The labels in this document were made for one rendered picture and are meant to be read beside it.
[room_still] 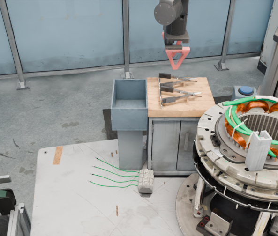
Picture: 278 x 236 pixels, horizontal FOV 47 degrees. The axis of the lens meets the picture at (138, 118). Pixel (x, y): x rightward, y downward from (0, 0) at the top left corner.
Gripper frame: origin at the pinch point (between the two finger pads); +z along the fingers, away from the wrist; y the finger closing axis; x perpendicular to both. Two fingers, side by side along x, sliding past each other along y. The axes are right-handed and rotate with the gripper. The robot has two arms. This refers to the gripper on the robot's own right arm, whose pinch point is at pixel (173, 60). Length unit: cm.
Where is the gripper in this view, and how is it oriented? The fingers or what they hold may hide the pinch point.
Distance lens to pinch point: 99.1
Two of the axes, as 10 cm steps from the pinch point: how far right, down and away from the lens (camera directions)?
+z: 0.0, 7.9, 6.1
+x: 10.0, -0.2, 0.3
